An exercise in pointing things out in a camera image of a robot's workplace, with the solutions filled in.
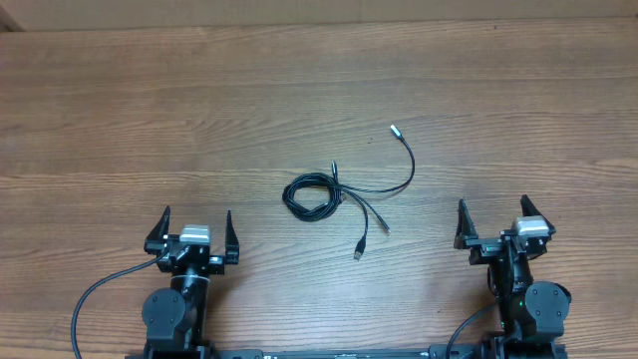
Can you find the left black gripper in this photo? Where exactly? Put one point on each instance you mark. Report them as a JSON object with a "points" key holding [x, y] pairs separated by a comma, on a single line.
{"points": [[214, 263]]}

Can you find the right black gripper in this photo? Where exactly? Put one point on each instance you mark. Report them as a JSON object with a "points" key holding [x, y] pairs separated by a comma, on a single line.
{"points": [[483, 247]]}

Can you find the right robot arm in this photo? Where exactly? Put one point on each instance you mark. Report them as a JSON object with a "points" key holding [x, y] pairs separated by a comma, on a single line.
{"points": [[531, 312]]}

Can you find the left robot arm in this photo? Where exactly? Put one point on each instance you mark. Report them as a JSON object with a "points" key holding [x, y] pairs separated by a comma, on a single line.
{"points": [[175, 316]]}

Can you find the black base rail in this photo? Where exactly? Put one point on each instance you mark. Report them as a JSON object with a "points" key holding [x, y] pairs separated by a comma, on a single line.
{"points": [[437, 351]]}

